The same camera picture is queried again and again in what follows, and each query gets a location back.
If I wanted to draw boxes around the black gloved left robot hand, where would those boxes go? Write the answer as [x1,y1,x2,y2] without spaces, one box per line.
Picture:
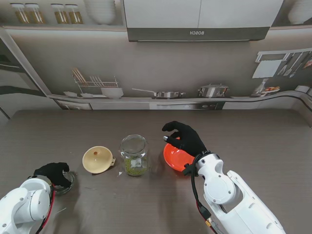
[33,162,71,187]

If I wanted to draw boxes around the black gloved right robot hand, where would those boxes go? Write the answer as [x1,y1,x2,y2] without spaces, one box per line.
[162,121,208,158]

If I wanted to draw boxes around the clear glass jar lid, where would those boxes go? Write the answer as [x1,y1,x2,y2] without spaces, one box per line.
[52,170,76,195]

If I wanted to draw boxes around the orange plastic bowl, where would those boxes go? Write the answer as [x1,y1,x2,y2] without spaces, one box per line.
[163,137,197,173]

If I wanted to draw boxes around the cream plastic funnel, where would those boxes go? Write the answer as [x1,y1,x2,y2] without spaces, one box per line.
[82,145,117,174]

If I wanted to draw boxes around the green mung beans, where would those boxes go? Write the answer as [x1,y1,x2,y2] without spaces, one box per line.
[124,157,148,176]

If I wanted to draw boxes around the clear glass jar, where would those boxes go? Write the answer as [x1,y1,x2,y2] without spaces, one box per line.
[118,135,149,177]

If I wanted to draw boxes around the printed kitchen backdrop banner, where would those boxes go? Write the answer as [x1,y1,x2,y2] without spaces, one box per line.
[0,0,312,127]

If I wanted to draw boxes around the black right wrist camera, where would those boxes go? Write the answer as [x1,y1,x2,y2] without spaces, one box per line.
[183,163,195,176]

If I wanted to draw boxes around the red left arm cable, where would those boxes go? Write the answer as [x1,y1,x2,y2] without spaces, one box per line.
[36,186,56,232]

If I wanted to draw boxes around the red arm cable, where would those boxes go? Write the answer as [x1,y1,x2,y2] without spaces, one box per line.
[36,186,56,232]
[196,199,221,234]

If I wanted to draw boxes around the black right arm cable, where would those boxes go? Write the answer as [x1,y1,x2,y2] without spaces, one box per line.
[190,153,212,220]

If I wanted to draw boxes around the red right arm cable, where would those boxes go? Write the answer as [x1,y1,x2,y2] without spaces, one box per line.
[196,199,221,234]

